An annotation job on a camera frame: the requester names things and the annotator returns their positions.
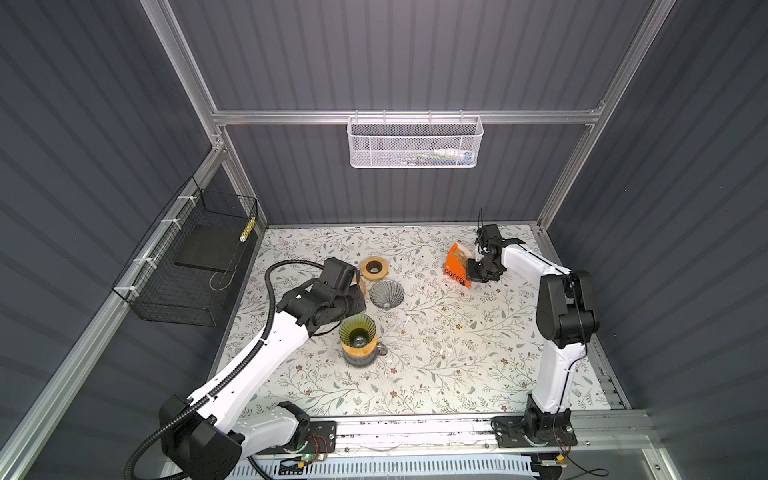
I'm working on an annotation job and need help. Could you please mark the orange coffee filter pack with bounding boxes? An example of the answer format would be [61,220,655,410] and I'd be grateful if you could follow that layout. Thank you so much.
[443,242,476,289]

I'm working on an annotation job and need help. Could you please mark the green glass dripper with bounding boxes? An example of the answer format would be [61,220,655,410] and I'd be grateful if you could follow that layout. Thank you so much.
[339,314,377,349]

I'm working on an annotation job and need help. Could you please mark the white slotted cable duct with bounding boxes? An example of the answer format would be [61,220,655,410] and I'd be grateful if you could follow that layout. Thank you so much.
[256,454,540,479]

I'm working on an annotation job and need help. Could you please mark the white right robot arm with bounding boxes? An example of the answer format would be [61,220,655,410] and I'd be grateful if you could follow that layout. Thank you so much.
[467,224,599,440]

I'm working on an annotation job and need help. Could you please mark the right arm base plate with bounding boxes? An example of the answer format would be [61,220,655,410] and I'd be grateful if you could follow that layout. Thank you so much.
[490,414,578,449]

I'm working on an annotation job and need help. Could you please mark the items in white basket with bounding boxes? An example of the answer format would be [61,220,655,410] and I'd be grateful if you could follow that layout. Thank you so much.
[396,148,476,167]

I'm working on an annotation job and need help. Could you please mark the black flat pad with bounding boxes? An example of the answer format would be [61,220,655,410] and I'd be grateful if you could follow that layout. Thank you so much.
[174,225,245,273]

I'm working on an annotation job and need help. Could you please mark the yellow marker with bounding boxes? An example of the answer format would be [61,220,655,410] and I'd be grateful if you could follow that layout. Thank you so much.
[239,217,256,243]

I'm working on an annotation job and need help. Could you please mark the black wire basket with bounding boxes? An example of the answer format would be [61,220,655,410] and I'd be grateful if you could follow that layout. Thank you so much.
[113,180,259,327]

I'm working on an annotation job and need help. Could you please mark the white wire basket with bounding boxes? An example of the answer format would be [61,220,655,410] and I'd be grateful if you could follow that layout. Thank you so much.
[346,114,484,169]

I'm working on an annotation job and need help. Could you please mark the grey glass carafe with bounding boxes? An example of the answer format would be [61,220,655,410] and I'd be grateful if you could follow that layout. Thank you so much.
[343,344,389,368]

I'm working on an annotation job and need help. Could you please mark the grey glass dripper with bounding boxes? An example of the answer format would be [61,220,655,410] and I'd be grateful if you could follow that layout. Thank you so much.
[369,280,405,310]

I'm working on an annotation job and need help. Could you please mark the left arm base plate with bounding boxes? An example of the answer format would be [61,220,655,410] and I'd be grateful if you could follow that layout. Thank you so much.
[277,420,338,454]

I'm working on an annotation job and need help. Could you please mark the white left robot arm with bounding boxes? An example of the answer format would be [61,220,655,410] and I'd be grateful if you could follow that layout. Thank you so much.
[149,257,365,479]

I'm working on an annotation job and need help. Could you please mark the black corrugated cable conduit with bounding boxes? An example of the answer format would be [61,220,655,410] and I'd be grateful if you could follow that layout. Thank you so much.
[122,259,328,480]

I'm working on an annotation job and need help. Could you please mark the bamboo ring holder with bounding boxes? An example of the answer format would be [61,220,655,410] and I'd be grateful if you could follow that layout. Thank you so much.
[360,257,389,281]
[342,337,378,359]

